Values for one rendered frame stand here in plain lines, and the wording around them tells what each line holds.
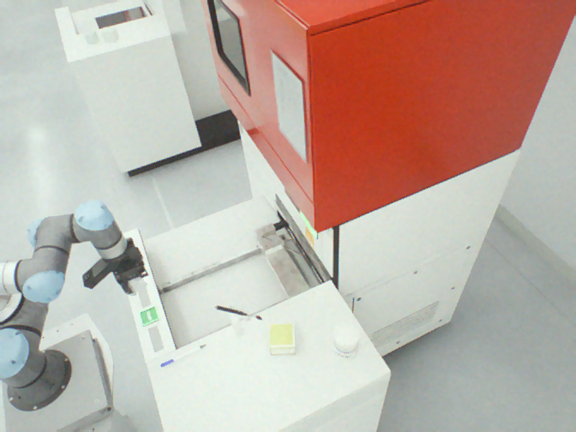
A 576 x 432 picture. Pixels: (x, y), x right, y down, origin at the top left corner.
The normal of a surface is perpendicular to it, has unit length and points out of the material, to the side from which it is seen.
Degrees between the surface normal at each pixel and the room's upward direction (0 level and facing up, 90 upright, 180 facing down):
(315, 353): 0
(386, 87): 90
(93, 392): 2
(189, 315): 0
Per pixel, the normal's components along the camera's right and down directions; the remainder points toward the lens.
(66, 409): -0.04, -0.65
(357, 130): 0.43, 0.65
